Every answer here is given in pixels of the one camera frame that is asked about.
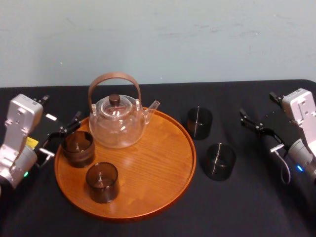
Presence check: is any round brown wooden tray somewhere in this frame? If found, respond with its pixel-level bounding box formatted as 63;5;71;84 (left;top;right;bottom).
54;106;198;222

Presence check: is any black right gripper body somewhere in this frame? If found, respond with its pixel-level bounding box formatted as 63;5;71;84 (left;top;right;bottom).
261;108;301;147

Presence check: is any clear glass teapot, wooden handle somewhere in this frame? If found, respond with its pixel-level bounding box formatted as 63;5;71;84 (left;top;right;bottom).
88;71;161;149

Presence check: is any black table cloth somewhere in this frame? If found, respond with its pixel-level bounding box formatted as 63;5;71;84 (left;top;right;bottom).
0;79;316;237

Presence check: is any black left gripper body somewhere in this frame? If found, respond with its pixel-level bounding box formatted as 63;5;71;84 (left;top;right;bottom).
26;113;66;171

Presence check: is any smoky brown glass cup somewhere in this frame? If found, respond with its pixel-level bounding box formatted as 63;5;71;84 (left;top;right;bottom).
61;130;96;169
186;106;214;141
85;161;119;204
204;142;237;182

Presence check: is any left gripper cable, silver plug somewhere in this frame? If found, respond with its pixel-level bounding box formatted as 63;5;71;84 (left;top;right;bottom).
37;147;55;168

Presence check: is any glass teapot lid, brown knob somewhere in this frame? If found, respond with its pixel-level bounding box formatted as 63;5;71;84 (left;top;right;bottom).
101;93;134;117

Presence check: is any gripper cable, silver plug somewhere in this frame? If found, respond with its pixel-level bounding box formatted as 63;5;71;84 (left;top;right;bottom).
270;144;292;186
37;147;55;168

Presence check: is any right gripper cable, silver plug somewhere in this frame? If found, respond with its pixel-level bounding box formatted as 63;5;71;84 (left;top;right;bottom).
270;144;292;186

